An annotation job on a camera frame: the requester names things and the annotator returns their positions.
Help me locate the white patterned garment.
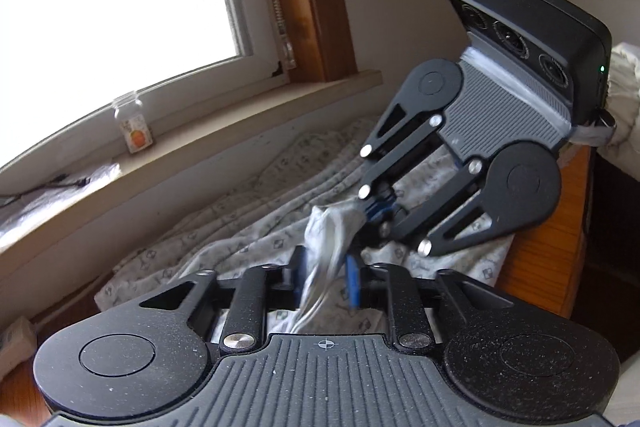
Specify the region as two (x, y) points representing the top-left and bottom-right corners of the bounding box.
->
(95, 117), (516, 338)

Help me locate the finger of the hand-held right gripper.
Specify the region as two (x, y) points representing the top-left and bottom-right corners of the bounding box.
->
(360, 159), (506, 258)
(359, 99), (445, 214)

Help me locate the clear plastic bag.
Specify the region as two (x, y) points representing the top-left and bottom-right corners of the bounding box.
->
(0, 162), (121, 248)

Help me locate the glass jar with orange label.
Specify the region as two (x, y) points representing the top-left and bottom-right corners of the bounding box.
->
(112, 91), (153, 154)

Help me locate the cream window sill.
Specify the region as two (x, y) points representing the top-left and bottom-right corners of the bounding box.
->
(0, 69), (383, 253)

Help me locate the white framed window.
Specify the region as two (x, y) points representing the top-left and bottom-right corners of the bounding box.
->
(0, 0), (296, 172)

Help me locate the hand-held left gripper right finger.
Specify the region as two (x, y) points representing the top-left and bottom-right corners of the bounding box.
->
(345, 254), (516, 353)

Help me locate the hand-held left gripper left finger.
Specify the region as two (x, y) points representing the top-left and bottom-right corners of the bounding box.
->
(137, 246), (307, 353)

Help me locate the thin black cable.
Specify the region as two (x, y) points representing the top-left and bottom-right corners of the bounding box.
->
(0, 174), (93, 208)

